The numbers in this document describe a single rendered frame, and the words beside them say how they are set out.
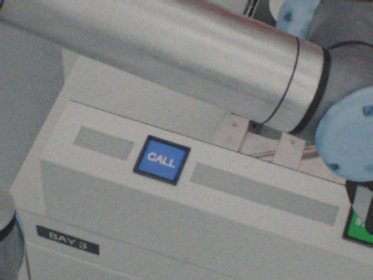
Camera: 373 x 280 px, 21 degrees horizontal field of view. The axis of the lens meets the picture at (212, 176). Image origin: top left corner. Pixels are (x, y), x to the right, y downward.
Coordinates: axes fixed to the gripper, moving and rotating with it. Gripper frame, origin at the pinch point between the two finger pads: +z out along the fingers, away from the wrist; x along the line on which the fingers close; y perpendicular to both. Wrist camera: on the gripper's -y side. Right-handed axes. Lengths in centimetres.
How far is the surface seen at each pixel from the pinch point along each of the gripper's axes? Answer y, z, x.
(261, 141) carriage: 13.6, 9.7, 16.1
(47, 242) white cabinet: -4.0, 23.1, 40.2
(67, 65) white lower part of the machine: 58, 68, 65
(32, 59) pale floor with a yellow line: 79, 98, 84
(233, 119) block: 13.6, 6.9, 20.3
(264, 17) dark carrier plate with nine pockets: 33.0, 7.7, 21.6
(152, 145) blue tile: 2.3, 1.3, 27.7
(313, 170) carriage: 11.6, 9.7, 8.3
